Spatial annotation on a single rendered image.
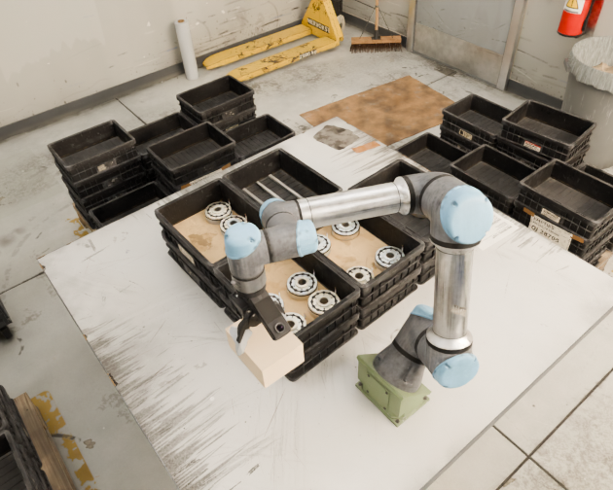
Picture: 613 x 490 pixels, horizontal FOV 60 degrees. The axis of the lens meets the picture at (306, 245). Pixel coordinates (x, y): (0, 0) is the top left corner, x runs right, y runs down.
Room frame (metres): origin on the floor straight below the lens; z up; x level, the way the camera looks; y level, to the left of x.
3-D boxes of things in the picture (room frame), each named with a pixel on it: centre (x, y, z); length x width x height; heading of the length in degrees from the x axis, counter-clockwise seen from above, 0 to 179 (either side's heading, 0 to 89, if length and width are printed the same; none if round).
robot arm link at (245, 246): (0.81, 0.13, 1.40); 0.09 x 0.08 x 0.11; 104
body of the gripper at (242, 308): (0.81, 0.14, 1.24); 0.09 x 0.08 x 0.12; 36
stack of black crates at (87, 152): (2.56, 1.15, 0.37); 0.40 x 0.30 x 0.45; 126
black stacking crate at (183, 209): (1.46, 0.32, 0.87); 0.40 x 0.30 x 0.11; 38
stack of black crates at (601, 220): (1.91, -1.26, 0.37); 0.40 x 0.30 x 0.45; 36
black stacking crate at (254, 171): (1.65, 0.08, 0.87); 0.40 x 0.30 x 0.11; 38
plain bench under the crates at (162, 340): (1.38, -0.03, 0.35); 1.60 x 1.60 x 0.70; 36
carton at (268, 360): (0.79, 0.12, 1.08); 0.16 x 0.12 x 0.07; 36
